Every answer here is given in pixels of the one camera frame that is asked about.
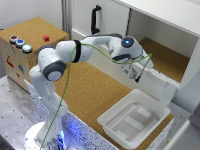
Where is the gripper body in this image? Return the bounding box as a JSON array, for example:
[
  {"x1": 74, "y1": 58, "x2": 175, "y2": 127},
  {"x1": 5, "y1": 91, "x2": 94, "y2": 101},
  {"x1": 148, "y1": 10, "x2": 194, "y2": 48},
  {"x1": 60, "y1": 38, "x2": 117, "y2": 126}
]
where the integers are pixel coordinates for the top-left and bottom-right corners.
[{"x1": 120, "y1": 49, "x2": 155, "y2": 82}]

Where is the white cabinet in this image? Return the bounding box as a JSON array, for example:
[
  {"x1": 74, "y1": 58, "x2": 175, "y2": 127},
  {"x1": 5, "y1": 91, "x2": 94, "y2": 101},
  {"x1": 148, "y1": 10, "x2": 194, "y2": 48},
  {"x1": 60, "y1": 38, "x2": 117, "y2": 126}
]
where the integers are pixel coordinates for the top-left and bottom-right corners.
[{"x1": 68, "y1": 0, "x2": 200, "y2": 114}]

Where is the pink block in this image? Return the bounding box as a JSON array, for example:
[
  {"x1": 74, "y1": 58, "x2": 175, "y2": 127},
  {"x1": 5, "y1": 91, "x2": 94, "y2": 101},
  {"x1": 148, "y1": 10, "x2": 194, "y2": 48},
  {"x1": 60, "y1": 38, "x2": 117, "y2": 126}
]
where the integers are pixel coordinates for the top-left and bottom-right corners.
[{"x1": 42, "y1": 34, "x2": 51, "y2": 43}]

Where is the white plastic box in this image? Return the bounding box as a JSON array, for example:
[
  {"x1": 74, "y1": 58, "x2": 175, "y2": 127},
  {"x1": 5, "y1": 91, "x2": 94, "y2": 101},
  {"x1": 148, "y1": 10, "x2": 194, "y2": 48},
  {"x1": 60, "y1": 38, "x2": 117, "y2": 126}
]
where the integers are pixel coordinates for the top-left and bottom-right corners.
[{"x1": 96, "y1": 88, "x2": 172, "y2": 149}]

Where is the white sliding door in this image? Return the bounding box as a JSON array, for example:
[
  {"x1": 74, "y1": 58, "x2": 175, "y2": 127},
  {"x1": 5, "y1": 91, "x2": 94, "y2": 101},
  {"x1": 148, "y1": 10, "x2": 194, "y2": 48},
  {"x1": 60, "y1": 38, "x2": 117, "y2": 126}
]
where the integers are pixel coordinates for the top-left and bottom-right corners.
[{"x1": 71, "y1": 0, "x2": 132, "y2": 44}]

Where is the green button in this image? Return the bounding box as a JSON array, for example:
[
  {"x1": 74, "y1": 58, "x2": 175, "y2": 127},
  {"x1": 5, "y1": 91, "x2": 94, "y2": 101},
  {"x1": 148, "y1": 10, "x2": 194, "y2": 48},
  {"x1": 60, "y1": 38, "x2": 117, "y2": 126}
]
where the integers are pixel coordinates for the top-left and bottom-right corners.
[{"x1": 21, "y1": 43, "x2": 34, "y2": 54}]

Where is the wooden drawer box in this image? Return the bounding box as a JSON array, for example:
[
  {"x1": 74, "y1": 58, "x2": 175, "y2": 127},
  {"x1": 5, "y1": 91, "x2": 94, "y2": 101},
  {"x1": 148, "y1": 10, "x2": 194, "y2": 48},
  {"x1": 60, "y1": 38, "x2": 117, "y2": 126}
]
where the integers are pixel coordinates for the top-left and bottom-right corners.
[{"x1": 0, "y1": 16, "x2": 70, "y2": 93}]

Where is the blue button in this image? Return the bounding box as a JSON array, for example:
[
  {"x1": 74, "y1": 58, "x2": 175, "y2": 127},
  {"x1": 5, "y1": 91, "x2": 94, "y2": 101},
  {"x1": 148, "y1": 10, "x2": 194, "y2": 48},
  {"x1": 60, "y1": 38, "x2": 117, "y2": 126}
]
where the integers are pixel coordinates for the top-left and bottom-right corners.
[{"x1": 15, "y1": 38, "x2": 26, "y2": 49}]

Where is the red button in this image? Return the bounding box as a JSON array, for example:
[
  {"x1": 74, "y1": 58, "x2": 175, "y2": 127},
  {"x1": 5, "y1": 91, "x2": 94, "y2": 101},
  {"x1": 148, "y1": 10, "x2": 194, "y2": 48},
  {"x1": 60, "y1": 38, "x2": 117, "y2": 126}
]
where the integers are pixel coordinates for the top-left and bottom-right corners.
[{"x1": 9, "y1": 34, "x2": 19, "y2": 45}]

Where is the black door handle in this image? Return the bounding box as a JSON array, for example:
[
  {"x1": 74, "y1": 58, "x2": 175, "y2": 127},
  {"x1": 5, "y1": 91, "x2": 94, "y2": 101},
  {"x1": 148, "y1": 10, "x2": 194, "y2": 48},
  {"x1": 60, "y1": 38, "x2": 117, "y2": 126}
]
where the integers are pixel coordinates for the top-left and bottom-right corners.
[{"x1": 90, "y1": 4, "x2": 102, "y2": 36}]

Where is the green cable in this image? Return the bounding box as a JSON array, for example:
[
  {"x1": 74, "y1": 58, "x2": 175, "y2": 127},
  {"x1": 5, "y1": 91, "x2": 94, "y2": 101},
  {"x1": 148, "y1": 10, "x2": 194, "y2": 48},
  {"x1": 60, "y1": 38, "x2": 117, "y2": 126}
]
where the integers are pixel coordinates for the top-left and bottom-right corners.
[{"x1": 39, "y1": 42, "x2": 154, "y2": 150}]

